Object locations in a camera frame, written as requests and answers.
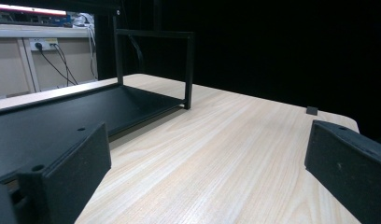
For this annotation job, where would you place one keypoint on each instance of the small black block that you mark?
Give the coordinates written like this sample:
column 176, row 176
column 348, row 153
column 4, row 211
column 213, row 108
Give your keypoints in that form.
column 312, row 110

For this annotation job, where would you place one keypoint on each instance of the pink lit monitor bar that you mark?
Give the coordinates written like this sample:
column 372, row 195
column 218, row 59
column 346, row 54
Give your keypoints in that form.
column 30, row 10

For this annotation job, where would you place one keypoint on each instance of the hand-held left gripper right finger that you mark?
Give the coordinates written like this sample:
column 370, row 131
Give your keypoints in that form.
column 350, row 168

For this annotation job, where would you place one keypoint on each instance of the black curtain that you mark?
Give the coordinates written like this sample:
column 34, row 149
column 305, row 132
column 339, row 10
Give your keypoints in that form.
column 288, row 46

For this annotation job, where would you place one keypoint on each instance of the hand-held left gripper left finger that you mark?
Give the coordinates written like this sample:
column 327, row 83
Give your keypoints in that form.
column 73, row 174

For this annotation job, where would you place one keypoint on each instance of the white wall socket strip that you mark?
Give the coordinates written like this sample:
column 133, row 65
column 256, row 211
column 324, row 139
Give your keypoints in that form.
column 44, row 43

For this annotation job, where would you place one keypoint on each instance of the beige wooden desk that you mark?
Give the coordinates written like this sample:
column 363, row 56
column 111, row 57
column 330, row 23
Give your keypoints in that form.
column 11, row 65

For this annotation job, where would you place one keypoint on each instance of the black two-tier metal rack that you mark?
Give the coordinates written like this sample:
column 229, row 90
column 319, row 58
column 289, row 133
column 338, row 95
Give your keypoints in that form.
column 54, row 124

